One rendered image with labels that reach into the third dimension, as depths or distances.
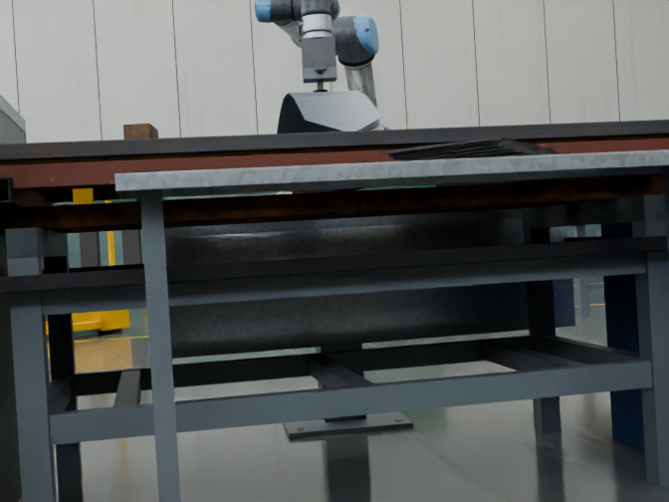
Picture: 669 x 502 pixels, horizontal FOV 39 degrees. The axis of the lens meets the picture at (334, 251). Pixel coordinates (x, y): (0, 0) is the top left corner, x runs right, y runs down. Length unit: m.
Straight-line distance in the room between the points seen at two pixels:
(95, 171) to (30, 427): 0.54
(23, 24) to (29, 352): 11.03
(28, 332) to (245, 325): 0.93
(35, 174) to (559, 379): 1.23
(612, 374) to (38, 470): 1.28
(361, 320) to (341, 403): 0.81
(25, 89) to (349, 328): 10.23
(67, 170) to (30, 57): 10.84
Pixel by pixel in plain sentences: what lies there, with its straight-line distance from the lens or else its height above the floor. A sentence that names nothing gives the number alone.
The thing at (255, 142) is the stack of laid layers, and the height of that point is 0.83.
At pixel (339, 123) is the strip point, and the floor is 0.88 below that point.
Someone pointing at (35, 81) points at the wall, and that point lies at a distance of 12.77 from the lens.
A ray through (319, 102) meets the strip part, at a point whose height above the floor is 0.94.
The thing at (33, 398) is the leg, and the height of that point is 0.33.
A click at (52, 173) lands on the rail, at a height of 0.78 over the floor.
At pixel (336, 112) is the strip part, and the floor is 0.91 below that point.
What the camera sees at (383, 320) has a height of 0.36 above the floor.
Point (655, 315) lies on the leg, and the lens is 2.31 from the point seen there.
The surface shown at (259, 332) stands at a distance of 2.80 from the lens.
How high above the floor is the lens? 0.61
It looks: 1 degrees down
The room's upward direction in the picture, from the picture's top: 3 degrees counter-clockwise
